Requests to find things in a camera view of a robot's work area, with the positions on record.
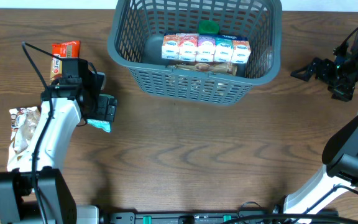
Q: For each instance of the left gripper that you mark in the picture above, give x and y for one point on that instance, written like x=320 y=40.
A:
x=103 y=112

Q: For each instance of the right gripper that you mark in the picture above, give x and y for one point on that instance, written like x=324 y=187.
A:
x=323 y=69

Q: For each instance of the teal wipes packet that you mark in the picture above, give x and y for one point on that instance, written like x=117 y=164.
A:
x=99 y=124

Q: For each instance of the gold coffee bag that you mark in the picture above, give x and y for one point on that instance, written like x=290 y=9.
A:
x=227 y=68

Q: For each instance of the Kleenex tissue multipack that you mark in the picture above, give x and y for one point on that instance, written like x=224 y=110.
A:
x=205 y=48

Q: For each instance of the green lid jar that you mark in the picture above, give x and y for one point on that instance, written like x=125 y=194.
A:
x=208 y=27

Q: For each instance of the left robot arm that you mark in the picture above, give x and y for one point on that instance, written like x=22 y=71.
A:
x=33 y=189

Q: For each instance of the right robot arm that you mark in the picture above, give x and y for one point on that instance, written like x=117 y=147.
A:
x=339 y=172

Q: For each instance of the orange spaghetti packet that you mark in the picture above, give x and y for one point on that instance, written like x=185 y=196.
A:
x=69 y=49

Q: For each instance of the white brown snack bag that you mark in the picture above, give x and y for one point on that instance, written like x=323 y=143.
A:
x=23 y=125

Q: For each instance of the grey plastic basket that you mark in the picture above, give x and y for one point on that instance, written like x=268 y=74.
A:
x=137 y=34

